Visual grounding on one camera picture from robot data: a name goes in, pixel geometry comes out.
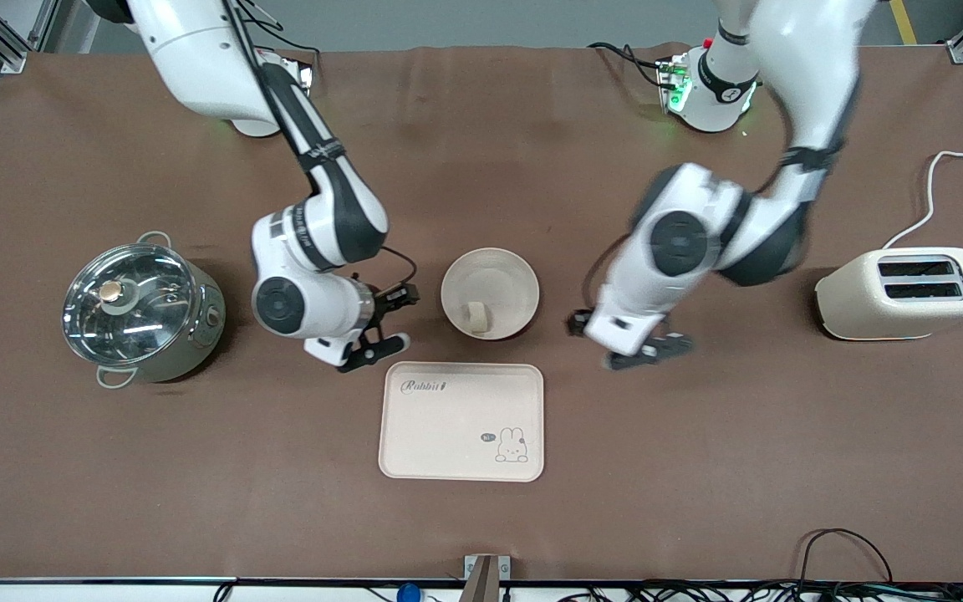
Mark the stainless steel cooking pot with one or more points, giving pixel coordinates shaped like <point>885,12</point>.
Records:
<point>197,334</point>

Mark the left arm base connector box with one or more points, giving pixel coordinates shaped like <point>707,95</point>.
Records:
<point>672,84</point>

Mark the cream rabbit print tray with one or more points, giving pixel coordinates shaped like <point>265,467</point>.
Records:
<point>448,435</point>

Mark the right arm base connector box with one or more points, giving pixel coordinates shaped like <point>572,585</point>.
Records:
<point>302,73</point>

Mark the blue round object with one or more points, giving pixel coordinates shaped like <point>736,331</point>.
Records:
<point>408,594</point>

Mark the metal table edge bracket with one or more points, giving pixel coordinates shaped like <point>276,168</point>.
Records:
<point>486,577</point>

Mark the glass pot lid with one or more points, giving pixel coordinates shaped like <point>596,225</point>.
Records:
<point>130,305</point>

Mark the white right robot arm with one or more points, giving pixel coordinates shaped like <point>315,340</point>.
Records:
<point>197,67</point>

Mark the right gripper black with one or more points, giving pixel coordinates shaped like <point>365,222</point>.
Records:
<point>388,298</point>

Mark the cream two-slot toaster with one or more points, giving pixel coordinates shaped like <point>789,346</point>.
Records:
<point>874,309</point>

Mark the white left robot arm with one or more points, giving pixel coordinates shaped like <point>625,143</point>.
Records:
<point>816,50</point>

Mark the small white bun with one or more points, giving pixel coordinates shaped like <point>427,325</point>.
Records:
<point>478,317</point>

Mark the beige round bowl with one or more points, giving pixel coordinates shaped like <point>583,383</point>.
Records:
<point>502,280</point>

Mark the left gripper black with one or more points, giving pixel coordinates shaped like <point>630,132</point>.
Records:
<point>578,323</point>

